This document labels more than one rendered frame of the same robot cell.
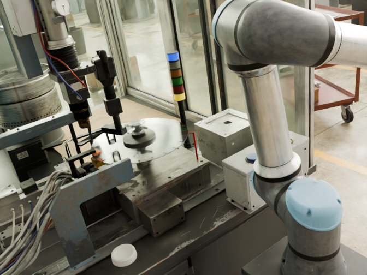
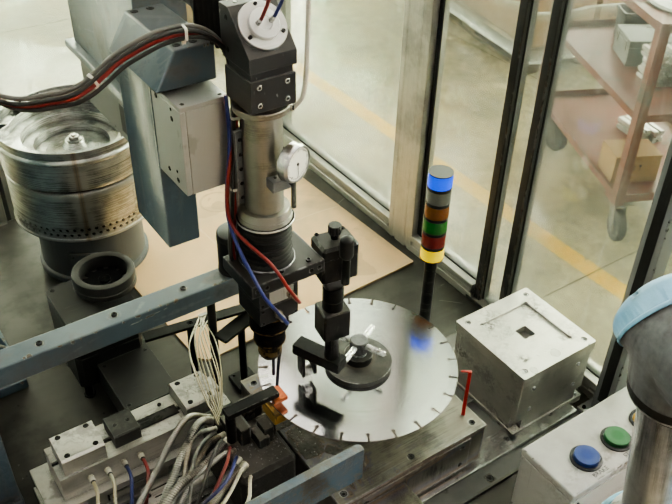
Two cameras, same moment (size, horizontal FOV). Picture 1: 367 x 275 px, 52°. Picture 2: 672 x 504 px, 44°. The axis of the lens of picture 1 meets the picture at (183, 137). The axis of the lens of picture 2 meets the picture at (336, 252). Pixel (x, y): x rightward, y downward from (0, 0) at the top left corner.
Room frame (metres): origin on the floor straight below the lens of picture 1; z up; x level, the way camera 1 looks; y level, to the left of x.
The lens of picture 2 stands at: (0.15, 0.26, 1.94)
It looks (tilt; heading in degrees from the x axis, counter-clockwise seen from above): 37 degrees down; 356
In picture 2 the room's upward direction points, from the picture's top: 2 degrees clockwise
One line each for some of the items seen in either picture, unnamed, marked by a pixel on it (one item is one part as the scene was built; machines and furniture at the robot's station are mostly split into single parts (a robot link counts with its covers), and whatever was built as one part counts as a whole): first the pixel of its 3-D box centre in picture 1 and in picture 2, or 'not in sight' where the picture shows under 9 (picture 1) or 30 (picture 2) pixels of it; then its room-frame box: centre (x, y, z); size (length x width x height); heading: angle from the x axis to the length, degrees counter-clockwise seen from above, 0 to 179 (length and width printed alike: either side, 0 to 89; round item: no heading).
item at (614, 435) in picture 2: not in sight; (616, 439); (1.00, -0.26, 0.90); 0.04 x 0.04 x 0.02
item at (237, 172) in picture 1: (267, 168); (599, 463); (1.02, -0.25, 0.82); 0.28 x 0.11 x 0.15; 121
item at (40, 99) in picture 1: (29, 109); (84, 190); (1.70, 0.70, 0.93); 0.31 x 0.31 x 0.36
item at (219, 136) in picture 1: (229, 139); (519, 360); (1.26, -0.17, 0.82); 0.18 x 0.18 x 0.15; 31
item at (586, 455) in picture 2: (253, 159); (585, 458); (0.97, -0.20, 0.90); 0.04 x 0.04 x 0.02
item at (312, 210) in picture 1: (311, 214); not in sight; (0.66, -0.26, 0.91); 0.13 x 0.12 x 0.14; 13
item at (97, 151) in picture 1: (86, 162); (255, 413); (1.03, 0.31, 0.95); 0.10 x 0.03 x 0.07; 121
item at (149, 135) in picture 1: (138, 135); (358, 357); (1.13, 0.15, 0.96); 0.11 x 0.11 x 0.03
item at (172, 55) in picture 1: (172, 55); (440, 178); (1.39, -0.01, 1.14); 0.05 x 0.04 x 0.03; 31
